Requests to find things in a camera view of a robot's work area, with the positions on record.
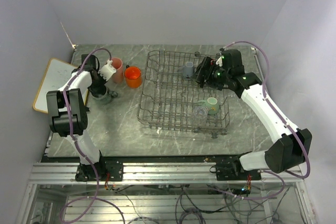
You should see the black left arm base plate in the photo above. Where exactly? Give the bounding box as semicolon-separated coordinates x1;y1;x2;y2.
75;156;123;182

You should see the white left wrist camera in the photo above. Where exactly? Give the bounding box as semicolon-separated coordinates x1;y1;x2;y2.
98;60;117;82

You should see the mint green ceramic mug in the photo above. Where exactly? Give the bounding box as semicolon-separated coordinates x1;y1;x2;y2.
197;97;220;115

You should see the black glossy mug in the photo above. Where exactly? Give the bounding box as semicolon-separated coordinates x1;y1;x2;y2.
200;57;213;71

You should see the clear glass cup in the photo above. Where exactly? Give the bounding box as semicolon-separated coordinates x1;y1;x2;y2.
191;105;208;126

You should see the light blue printed mug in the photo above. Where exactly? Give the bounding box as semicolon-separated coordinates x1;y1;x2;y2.
178;61;194;80

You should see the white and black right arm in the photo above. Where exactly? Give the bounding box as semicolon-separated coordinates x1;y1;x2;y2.
191;49;312;180

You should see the aluminium mounting rail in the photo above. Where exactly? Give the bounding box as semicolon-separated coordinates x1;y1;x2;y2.
28;162;305;185

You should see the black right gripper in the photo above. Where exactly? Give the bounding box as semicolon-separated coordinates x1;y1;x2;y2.
191;57;231;91

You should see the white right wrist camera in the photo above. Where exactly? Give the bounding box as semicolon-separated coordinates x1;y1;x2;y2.
215;56;223;67

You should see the yellow framed whiteboard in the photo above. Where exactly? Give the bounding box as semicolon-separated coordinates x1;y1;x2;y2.
33;58;92;113

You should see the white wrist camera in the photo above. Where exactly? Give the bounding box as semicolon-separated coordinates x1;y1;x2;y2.
98;60;117;82
215;56;223;67

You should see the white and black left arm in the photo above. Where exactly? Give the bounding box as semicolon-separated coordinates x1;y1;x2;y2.
46;54;113;180

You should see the grey wire dish rack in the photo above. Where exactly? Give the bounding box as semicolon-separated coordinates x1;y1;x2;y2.
137;50;230;138

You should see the pink plastic cup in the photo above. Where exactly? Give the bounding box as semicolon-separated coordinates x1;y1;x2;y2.
112;58;123;83

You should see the orange mug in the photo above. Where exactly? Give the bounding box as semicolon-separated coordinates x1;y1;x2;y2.
124;65;142;89

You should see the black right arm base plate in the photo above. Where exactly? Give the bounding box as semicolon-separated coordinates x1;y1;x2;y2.
209;161;261;181

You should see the dark grey glazed mug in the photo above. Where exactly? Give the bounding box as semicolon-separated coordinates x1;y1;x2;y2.
91;86;118;104

